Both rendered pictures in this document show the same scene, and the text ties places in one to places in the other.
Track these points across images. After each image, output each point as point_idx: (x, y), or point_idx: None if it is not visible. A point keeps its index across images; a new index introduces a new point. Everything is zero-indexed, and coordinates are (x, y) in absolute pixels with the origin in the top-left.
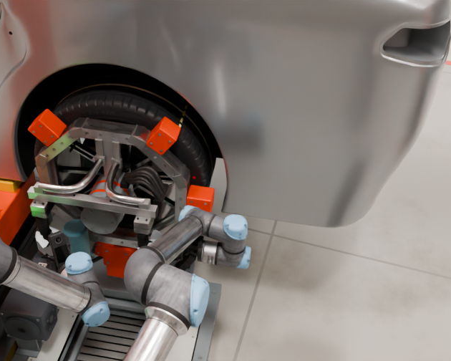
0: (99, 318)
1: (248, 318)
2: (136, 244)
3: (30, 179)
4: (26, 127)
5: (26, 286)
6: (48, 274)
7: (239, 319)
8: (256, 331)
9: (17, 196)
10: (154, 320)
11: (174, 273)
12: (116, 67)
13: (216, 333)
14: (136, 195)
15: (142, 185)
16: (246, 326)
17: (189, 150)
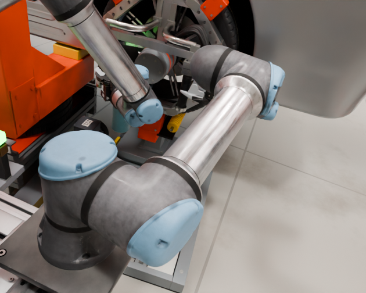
0: (153, 113)
1: (229, 197)
2: (167, 110)
3: (90, 57)
4: (96, 6)
5: (95, 38)
6: (117, 41)
7: (223, 197)
8: (236, 207)
9: (79, 63)
10: (231, 87)
11: (250, 56)
12: None
13: (206, 203)
14: (173, 71)
15: (180, 63)
16: (228, 203)
17: (229, 27)
